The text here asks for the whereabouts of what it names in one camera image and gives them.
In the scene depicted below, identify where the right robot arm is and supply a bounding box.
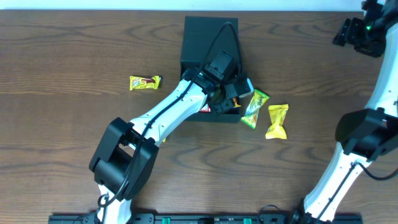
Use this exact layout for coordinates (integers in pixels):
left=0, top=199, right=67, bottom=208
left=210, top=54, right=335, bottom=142
left=286, top=0, right=397, bottom=223

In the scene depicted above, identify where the yellow snack bag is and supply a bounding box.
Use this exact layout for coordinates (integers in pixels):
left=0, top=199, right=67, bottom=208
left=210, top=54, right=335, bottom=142
left=265, top=104, right=289, bottom=139

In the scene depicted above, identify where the green yellow snack packet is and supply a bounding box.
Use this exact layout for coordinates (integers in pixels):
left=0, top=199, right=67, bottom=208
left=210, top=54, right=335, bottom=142
left=241, top=90, right=270, bottom=129

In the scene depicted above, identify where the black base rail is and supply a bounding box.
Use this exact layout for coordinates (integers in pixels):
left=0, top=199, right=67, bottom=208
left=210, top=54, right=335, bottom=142
left=47, top=212, right=364, bottom=224

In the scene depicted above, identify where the left black cable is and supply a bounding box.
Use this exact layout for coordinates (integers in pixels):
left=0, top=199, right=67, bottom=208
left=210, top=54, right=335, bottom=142
left=73, top=21, right=244, bottom=223

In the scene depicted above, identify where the black open gift box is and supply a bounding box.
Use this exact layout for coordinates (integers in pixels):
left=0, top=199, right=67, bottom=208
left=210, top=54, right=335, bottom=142
left=175, top=16, right=243, bottom=124

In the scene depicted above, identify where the orange yellow biscuit packet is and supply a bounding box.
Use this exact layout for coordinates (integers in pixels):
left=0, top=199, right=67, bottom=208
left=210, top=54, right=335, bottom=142
left=233, top=97, right=241, bottom=108

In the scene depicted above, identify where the red Pringles can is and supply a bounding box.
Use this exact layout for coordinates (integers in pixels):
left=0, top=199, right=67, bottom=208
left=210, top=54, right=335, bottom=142
left=199, top=104, right=211, bottom=113

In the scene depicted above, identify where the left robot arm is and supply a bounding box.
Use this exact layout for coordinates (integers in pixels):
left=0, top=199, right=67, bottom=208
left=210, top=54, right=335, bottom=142
left=89, top=65, right=254, bottom=223

